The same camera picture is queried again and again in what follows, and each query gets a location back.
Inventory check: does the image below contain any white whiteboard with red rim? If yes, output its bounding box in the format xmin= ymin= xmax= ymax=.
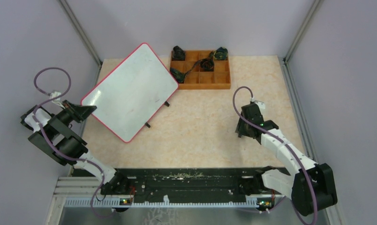
xmin=81 ymin=43 xmax=179 ymax=143

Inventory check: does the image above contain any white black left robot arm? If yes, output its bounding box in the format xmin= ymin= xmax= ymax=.
xmin=21 ymin=100 xmax=130 ymax=195

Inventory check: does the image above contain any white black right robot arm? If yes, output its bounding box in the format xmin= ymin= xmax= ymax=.
xmin=236 ymin=102 xmax=338 ymax=216

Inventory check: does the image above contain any orange wooden compartment tray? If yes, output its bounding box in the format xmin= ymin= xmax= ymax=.
xmin=178 ymin=50 xmax=231 ymax=90

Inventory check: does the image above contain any dark patterned long cloth strip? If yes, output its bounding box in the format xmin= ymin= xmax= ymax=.
xmin=169 ymin=51 xmax=215 ymax=84

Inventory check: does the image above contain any dark rolled cloth right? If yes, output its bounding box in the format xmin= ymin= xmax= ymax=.
xmin=213 ymin=47 xmax=228 ymax=60

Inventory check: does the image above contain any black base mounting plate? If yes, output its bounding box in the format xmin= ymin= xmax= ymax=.
xmin=71 ymin=167 xmax=286 ymax=205

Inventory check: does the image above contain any black rolled cloth left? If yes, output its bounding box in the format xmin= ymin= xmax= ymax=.
xmin=172 ymin=45 xmax=186 ymax=61

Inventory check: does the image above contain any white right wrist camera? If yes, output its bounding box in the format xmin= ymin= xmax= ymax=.
xmin=250 ymin=98 xmax=266 ymax=110

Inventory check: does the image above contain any aluminium right corner post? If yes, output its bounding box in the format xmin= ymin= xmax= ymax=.
xmin=283 ymin=0 xmax=324 ymax=64

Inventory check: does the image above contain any aluminium corner post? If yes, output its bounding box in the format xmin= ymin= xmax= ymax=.
xmin=283 ymin=0 xmax=324 ymax=64
xmin=57 ymin=0 xmax=103 ymax=67

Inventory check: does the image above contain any aluminium front frame rail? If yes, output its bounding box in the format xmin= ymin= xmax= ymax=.
xmin=52 ymin=175 xmax=336 ymax=209

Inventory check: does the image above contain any aluminium left corner post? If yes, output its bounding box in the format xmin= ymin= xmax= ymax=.
xmin=57 ymin=0 xmax=103 ymax=67

